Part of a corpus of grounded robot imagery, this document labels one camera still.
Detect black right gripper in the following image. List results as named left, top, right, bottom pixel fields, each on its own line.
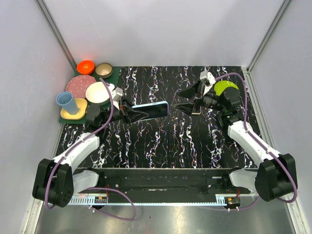
left=172, top=78, right=225, bottom=117

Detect aluminium front rail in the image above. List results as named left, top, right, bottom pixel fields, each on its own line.
left=34, top=175, right=299, bottom=205

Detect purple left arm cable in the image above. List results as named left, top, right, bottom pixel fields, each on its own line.
left=43, top=77, right=137, bottom=221

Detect aluminium corner post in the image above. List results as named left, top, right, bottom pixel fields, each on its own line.
left=35, top=0, right=77, bottom=72
left=246, top=0, right=293, bottom=74

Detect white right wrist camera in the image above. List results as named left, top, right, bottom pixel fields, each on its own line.
left=200, top=70, right=216, bottom=88

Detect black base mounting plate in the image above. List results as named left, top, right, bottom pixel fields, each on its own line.
left=95, top=168, right=251, bottom=206

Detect light blue cup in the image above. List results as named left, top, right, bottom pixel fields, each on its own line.
left=56, top=92, right=78, bottom=115

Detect pink dotted plate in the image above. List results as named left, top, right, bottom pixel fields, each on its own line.
left=65, top=75, right=96, bottom=98

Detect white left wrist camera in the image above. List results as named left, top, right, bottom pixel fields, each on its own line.
left=108, top=84, right=123, bottom=102

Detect aluminium corner post right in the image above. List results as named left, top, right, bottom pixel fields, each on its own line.
left=246, top=0, right=293, bottom=74

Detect white bowl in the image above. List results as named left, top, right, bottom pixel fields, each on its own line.
left=86, top=81, right=110, bottom=106

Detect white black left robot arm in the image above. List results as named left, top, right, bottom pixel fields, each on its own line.
left=32, top=103, right=152, bottom=209

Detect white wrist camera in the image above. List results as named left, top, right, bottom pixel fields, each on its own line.
left=200, top=70, right=216, bottom=88
left=108, top=84, right=123, bottom=102

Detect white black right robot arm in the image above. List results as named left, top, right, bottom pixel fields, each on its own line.
left=174, top=81, right=298, bottom=203

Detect brown patterned bowl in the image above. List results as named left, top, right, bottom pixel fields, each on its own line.
left=95, top=63, right=113, bottom=78

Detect phone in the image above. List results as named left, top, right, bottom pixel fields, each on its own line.
left=191, top=106, right=201, bottom=115
left=132, top=101, right=169, bottom=120

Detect green mat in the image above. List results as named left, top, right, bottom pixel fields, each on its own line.
left=58, top=67, right=120, bottom=124

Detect yellow square plate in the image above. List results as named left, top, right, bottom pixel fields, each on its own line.
left=60, top=98, right=88, bottom=120

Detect lime green plate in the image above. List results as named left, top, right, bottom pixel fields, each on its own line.
left=214, top=80, right=238, bottom=96

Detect phone in beige case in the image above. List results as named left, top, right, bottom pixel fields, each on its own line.
left=191, top=106, right=201, bottom=115

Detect aluminium corner post left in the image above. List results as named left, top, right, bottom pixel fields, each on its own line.
left=35, top=0, right=77, bottom=72

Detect orange bowl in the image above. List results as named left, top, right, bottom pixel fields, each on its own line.
left=76, top=60, right=95, bottom=75

